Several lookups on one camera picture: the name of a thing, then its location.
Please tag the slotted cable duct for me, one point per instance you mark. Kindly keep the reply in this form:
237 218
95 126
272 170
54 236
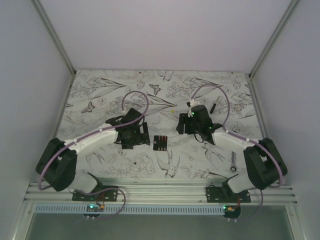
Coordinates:
132 209

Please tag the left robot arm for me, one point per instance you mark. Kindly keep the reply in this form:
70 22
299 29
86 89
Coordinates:
58 163

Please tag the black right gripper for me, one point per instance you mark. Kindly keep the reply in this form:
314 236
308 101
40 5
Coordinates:
184 119

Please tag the left controller board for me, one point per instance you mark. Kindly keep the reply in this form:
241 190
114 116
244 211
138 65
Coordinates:
93 211

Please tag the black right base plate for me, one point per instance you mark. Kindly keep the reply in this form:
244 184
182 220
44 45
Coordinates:
219 194

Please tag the silver ratchet wrench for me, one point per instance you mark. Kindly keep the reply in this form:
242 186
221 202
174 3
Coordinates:
233 166

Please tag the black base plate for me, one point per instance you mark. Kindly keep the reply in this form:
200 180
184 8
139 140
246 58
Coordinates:
99 194
219 194

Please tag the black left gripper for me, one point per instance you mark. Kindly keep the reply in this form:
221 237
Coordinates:
142 138

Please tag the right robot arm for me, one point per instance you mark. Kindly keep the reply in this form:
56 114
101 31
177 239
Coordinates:
263 162

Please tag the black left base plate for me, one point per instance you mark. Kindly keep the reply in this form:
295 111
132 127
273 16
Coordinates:
99 194

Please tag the right controller board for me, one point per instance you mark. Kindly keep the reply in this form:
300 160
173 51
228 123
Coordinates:
232 212

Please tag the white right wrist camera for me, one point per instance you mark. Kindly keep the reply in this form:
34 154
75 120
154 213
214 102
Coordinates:
192 103

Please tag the black fuse box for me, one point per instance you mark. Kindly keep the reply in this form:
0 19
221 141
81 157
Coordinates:
160 143

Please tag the controller board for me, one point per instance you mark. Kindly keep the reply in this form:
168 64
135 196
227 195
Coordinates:
232 212
93 211

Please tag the black handled screwdriver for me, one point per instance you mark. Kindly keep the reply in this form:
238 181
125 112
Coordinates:
215 105

